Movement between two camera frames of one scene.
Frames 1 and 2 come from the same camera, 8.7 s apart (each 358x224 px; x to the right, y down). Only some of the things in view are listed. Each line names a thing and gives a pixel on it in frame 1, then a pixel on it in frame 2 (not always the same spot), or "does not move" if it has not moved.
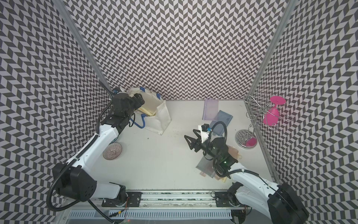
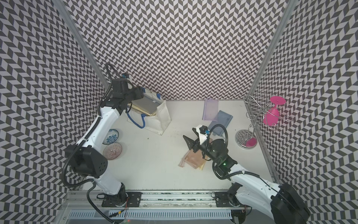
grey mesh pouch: x=206 y=166 to x=145 y=104
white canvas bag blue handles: x=153 y=115 does not move
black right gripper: x=194 y=143 does not move
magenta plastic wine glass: x=271 y=116 does not move
